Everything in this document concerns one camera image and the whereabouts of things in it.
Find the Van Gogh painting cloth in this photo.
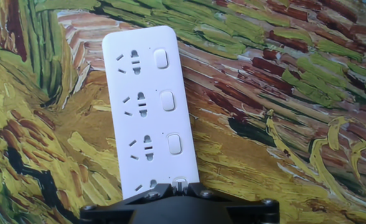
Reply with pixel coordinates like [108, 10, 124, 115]
[0, 0, 366, 224]

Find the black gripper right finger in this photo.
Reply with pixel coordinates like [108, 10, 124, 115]
[182, 182, 280, 224]

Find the white four-button power strip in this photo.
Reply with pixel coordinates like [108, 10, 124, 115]
[101, 25, 200, 200]

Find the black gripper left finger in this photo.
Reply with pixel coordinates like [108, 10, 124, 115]
[79, 182, 179, 224]

